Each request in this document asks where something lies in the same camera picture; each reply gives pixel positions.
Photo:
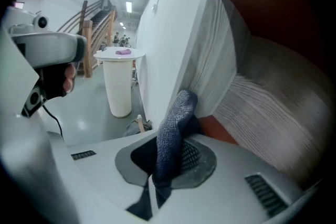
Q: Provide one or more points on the white round pedestal table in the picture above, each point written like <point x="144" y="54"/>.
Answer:
<point x="119" y="81"/>

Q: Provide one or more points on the wooden staircase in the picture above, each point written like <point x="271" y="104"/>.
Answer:
<point x="97" y="34"/>

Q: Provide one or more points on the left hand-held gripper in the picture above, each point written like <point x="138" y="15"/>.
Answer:
<point x="52" y="78"/>

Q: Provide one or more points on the short ceiling light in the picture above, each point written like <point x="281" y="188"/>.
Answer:
<point x="128" y="6"/>

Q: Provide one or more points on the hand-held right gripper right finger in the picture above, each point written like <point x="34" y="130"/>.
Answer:
<point x="231" y="186"/>

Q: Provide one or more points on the person's left hand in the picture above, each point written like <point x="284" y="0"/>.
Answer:
<point x="69" y="78"/>

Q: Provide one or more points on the dark blue wiping cloth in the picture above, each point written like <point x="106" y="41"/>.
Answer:
<point x="170" y="133"/>

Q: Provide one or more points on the grey wooden desk with shelves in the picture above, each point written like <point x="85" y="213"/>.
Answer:
<point x="262" y="86"/>

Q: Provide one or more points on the purple cloth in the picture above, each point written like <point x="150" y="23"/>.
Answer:
<point x="123" y="52"/>

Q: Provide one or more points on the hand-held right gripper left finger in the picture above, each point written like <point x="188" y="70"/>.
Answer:
<point x="105" y="165"/>

